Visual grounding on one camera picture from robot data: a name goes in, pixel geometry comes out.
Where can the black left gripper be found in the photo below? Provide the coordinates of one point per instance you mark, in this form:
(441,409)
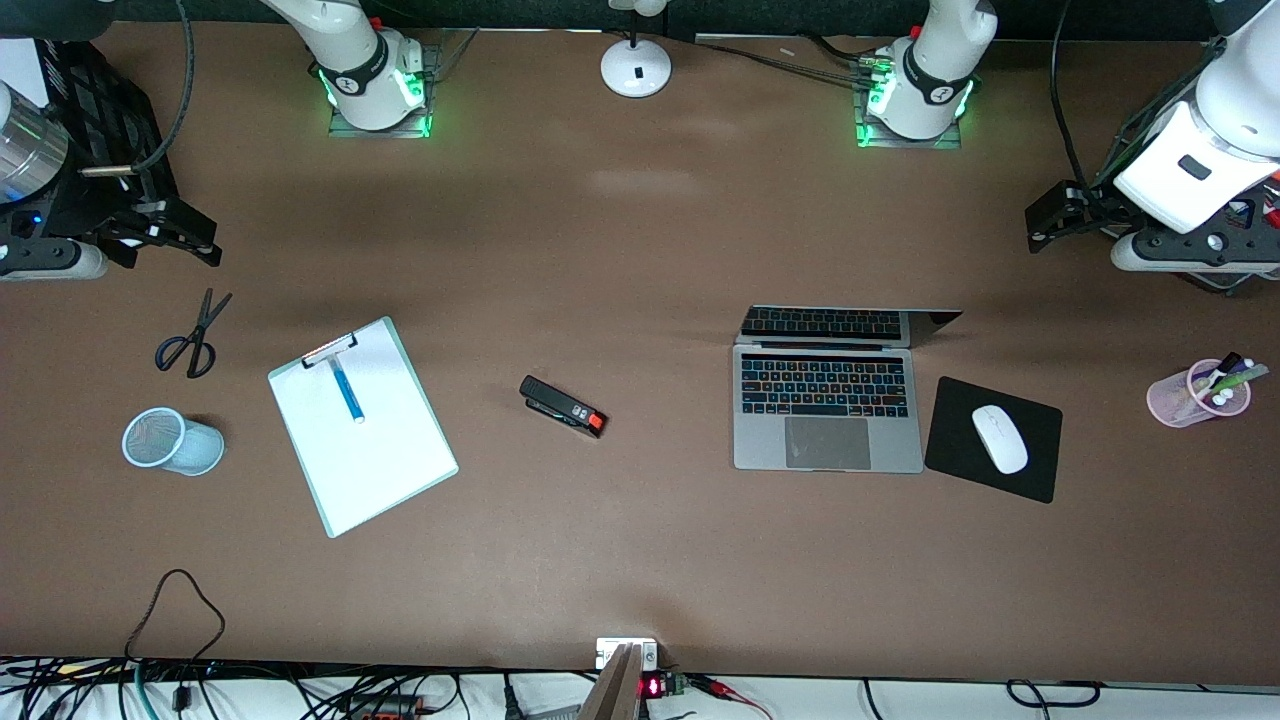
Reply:
(1097,207)

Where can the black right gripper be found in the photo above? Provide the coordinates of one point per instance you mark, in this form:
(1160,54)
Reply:
(88,205)

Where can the blue marker white cap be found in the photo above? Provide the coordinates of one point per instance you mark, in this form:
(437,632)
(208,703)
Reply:
(347,390)

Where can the silver laptop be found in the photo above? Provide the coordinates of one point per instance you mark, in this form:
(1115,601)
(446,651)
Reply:
(825,440)

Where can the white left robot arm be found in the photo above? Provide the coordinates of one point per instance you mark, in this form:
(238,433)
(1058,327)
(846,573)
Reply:
(930,80)

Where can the black capped marker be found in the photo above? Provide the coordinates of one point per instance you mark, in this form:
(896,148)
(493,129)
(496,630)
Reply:
(1226,365)

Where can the green marker in cup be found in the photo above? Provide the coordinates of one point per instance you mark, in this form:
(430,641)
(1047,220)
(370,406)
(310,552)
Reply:
(1245,377)

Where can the black blue scissors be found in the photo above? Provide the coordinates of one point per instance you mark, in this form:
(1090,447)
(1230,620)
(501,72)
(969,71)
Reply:
(201,330)

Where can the black stacked paper trays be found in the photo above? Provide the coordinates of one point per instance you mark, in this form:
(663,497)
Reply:
(100,110)

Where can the pink translucent cup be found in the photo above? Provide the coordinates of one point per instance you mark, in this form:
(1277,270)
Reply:
(1170,400)

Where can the blue mesh pen cup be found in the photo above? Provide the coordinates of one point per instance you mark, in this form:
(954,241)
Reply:
(185,450)

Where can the white computer mouse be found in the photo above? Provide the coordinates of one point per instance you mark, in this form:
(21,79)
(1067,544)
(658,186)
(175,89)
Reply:
(1000,440)

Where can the black mouse pad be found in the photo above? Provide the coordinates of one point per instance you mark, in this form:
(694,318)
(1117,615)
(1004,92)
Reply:
(950,440)

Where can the pale green clipboard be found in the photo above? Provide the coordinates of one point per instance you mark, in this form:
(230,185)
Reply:
(300,455)

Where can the white paper sheet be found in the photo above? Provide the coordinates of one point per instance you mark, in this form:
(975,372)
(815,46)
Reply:
(380,450)

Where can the black stapler orange tip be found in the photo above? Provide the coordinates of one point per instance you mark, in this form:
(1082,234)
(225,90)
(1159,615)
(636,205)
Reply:
(560,405)

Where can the white lamp base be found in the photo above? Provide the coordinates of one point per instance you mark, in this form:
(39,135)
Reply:
(636,70)

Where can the orange black power strip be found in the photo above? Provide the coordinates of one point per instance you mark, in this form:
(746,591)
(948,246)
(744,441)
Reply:
(385,708)

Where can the white small box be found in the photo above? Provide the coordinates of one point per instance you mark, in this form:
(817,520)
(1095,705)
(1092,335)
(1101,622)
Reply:
(610,650)

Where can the circuit board red display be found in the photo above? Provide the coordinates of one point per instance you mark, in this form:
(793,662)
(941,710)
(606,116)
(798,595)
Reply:
(665,686)

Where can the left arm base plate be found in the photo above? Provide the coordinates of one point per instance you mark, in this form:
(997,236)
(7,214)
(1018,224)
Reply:
(950,140)

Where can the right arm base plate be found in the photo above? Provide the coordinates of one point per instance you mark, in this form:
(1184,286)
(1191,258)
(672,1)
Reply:
(345,128)

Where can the wooden camera post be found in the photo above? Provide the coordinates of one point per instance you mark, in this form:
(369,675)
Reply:
(615,690)

